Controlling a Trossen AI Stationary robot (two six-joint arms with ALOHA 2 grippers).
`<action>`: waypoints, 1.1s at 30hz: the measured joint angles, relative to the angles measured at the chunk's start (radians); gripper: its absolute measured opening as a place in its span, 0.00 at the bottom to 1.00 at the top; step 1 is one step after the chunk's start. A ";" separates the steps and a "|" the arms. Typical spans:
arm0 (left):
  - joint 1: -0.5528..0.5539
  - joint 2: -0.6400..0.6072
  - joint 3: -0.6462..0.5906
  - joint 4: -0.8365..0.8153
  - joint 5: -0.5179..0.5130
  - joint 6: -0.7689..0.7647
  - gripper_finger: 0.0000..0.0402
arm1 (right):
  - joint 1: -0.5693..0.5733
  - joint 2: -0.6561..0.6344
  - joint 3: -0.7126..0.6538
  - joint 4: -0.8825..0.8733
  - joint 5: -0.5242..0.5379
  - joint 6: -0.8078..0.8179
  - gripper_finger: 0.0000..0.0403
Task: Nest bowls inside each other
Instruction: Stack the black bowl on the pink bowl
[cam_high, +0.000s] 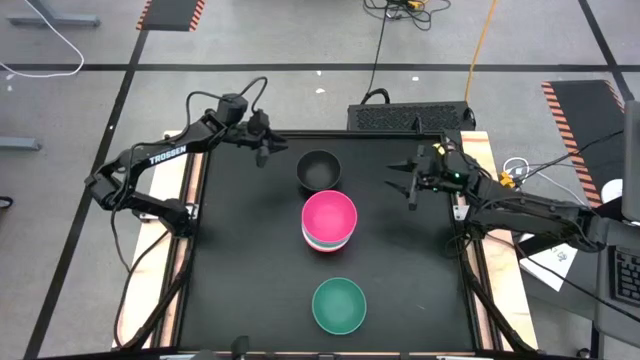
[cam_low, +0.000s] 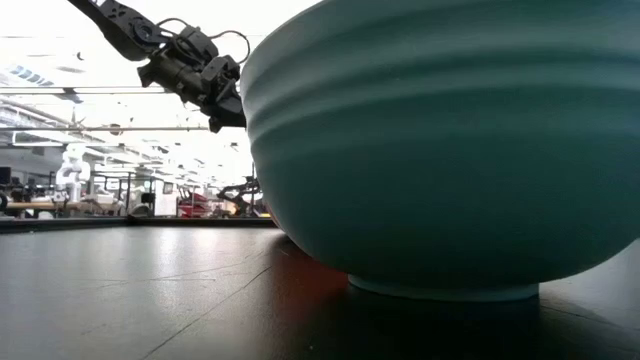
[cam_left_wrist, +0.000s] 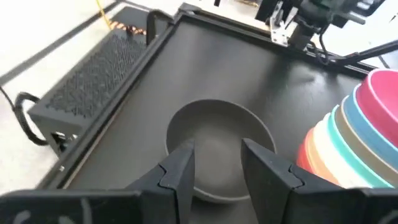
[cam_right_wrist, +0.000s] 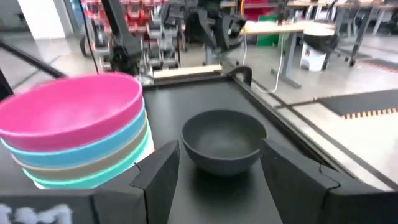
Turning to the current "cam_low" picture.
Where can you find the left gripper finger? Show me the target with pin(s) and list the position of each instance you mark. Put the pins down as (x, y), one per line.
(227, 77)
(227, 114)

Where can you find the dark green ribbed bowl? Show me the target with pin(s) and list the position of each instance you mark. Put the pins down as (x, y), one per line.
(450, 175)

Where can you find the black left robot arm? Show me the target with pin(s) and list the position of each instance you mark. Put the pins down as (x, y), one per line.
(120, 25)

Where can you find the black background robot arms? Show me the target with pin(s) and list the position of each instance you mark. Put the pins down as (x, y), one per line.
(240, 192)

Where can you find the red background cart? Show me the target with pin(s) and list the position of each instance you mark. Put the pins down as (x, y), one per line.
(192, 206)

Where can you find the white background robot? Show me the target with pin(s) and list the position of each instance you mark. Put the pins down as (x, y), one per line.
(72, 172)

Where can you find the wooden background bench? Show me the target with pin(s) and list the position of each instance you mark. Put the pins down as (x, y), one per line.
(35, 205)

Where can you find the black background monitor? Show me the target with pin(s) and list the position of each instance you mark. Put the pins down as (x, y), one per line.
(4, 175)

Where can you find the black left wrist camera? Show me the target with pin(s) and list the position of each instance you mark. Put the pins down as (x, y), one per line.
(197, 45)

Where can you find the black table edge frame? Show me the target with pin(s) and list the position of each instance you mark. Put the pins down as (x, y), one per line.
(150, 223)

